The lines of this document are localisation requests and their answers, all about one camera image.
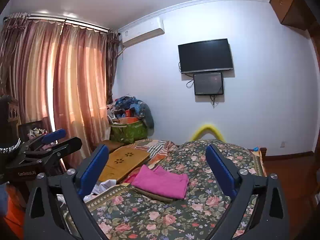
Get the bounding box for pink pants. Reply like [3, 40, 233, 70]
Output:
[131, 165, 189, 199]

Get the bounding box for orange sleeve forearm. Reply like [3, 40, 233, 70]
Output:
[1, 184, 25, 239]

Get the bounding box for wooden lap desk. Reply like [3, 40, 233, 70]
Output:
[98, 147, 150, 182]

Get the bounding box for pink striped curtain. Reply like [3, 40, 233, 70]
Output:
[1, 14, 120, 167]

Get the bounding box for green storage box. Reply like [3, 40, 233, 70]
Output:
[110, 121, 148, 144]

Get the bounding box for pile of blue clothes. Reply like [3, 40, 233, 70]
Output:
[108, 96, 155, 129]

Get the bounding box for floral bedspread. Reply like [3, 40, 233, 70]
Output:
[86, 139, 265, 239]

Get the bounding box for olive green folded pants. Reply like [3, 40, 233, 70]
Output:
[134, 187, 174, 203]

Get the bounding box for striped patchwork blanket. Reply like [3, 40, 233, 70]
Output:
[127, 139, 178, 165]

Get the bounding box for white air conditioner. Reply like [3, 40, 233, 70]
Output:
[119, 17, 165, 48]

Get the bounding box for wooden upper cabinet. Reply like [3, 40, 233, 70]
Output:
[270, 0, 316, 30]

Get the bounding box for white wall socket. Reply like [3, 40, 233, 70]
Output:
[280, 141, 286, 148]

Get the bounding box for yellow curved bed rail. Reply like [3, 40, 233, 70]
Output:
[190, 124, 226, 142]

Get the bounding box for small wall monitor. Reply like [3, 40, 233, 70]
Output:
[194, 72, 223, 95]

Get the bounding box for black wall television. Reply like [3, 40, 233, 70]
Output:
[178, 38, 234, 74]

